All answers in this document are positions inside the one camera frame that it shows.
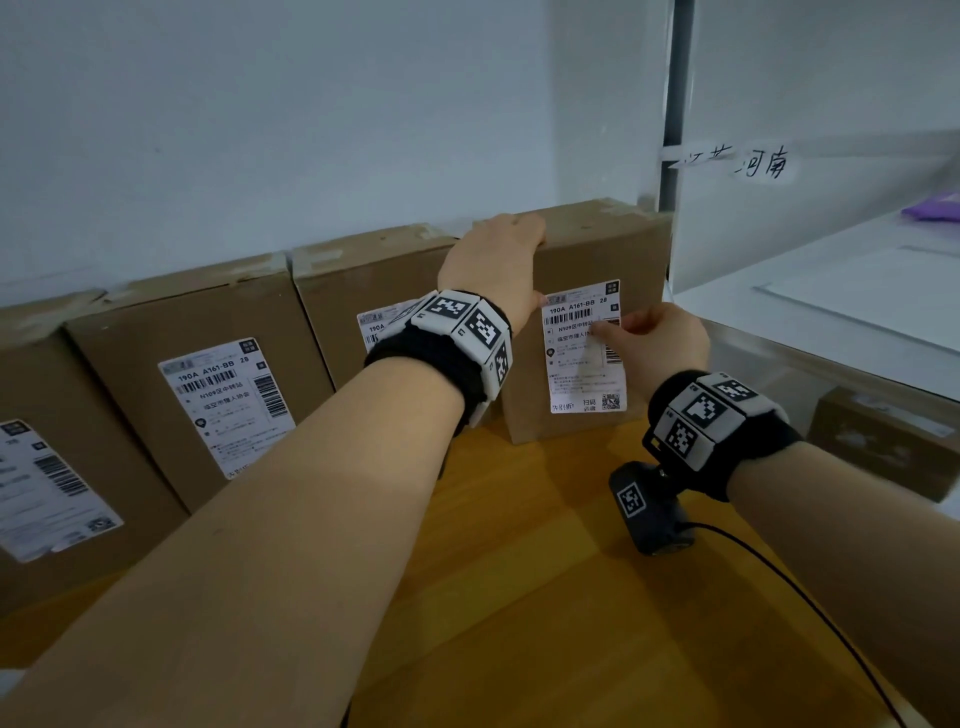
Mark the person's left hand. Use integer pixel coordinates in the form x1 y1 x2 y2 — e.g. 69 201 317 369
437 212 547 328

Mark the person's right hand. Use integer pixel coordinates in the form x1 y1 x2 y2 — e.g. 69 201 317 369
592 302 712 406

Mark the shipping label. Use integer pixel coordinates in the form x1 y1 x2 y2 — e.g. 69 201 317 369
356 298 421 354
157 337 298 481
541 279 628 415
0 418 125 564

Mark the brown cardboard box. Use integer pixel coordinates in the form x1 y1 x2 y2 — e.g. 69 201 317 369
472 197 674 445
63 254 335 515
292 223 496 429
0 288 189 616

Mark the person's left forearm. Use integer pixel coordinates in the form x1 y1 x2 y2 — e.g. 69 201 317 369
0 358 466 728

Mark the person's right forearm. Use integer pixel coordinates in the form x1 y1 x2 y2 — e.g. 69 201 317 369
725 442 960 728

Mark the black wristband with marker tiles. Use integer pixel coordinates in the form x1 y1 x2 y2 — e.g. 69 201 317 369
646 371 804 502
363 288 515 430

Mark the white paper sheet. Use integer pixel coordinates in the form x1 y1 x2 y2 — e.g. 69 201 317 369
755 243 960 354

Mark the small taped brown carton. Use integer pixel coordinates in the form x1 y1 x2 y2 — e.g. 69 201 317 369
808 386 960 504

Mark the white tape strip with handwriting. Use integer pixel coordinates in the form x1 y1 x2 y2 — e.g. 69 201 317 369
659 131 960 181

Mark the white metal rack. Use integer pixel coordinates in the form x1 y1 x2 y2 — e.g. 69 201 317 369
656 0 960 421

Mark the purple bag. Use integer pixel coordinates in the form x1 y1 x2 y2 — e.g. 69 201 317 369
899 191 960 224

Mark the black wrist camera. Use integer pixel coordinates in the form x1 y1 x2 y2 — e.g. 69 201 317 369
608 459 695 558

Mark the black camera cable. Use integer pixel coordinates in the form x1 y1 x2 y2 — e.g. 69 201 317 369
686 521 909 728

